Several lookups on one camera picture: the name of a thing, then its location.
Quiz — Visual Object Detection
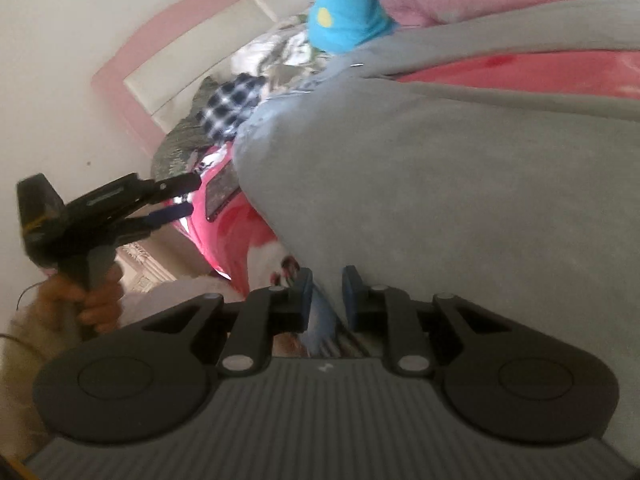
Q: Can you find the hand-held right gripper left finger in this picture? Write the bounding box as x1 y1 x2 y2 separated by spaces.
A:
143 268 313 377

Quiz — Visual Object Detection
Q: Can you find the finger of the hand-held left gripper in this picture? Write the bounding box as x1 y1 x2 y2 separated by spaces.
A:
150 174 203 201
127 203 193 233

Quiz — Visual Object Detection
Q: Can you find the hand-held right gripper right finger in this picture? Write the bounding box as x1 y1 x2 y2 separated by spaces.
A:
342 266 501 377

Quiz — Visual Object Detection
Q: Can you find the grey hoodie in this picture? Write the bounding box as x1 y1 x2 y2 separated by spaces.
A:
232 0 640 466

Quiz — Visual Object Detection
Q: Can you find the person's left hand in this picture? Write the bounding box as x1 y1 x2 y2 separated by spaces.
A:
32 265 123 338

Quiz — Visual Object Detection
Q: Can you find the olive patterned pillow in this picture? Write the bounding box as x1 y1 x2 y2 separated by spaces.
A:
150 110 211 181

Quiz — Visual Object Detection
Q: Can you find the navy white plaid shirt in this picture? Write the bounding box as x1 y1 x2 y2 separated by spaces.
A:
192 72 268 143

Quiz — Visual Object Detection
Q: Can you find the cream pink headboard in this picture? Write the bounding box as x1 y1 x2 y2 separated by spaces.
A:
92 0 326 151

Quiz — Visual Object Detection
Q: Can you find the white fleece blanket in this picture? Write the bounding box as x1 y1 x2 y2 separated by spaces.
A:
230 15 331 91

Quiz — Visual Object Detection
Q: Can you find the blue pillow with yellow dot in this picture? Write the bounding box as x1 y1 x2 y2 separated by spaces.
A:
307 0 401 56

